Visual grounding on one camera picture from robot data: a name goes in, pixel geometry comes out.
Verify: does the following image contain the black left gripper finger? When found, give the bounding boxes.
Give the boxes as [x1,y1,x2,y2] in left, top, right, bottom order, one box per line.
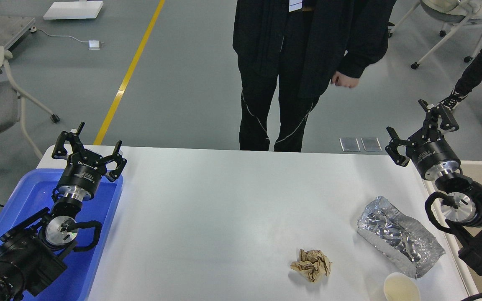
[99,140,127,182]
[51,122,86,161]

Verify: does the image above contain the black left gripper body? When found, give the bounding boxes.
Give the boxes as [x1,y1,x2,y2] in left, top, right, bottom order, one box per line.
[52,153,107,202]

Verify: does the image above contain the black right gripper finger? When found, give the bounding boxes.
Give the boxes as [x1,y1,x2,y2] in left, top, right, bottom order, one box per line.
[385,127,413,166]
[418,99,459,142]

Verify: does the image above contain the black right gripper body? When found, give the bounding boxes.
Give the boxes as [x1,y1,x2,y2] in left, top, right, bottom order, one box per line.
[408,138,461,181]

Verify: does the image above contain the white paper cup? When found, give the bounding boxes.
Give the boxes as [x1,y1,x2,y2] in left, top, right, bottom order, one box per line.
[383,272,420,301]

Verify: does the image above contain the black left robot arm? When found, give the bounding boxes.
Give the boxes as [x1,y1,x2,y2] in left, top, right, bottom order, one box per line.
[0,122,127,301]

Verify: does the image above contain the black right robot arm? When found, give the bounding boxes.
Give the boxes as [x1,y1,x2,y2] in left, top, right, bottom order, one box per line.
[386,99,482,301]

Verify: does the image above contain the right metal floor plate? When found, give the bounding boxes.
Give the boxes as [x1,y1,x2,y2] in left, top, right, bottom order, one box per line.
[361,137,382,152]

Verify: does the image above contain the metal floor plate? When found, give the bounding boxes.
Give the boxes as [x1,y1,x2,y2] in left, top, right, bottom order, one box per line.
[340,137,360,152]
[361,137,382,152]

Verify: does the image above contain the left metal floor plate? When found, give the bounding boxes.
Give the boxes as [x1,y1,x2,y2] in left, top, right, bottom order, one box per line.
[340,137,360,152]

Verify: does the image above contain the blue plastic tray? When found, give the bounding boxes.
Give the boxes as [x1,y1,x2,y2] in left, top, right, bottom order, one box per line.
[0,168,124,301]

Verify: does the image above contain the silver foil bag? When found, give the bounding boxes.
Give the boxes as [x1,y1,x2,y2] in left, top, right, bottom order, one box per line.
[356,196,446,279]

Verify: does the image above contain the white office chair right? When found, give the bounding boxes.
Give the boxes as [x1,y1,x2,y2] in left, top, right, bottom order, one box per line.
[387,0,482,70]

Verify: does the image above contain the grey platform cart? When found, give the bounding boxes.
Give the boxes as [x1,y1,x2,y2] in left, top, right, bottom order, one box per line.
[0,15,36,50]

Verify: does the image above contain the crumpled brown paper ball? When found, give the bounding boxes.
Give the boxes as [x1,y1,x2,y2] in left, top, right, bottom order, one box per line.
[290,248,332,283]

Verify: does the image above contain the person in black clothes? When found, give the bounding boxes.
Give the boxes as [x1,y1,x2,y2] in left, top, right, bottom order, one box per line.
[233,0,396,152]

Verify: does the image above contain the white flat board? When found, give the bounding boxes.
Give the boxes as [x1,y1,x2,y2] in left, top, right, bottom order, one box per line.
[43,0,104,20]

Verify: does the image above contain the white power adapter with cable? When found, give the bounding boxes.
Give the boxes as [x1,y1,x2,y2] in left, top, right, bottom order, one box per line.
[29,26,102,50]

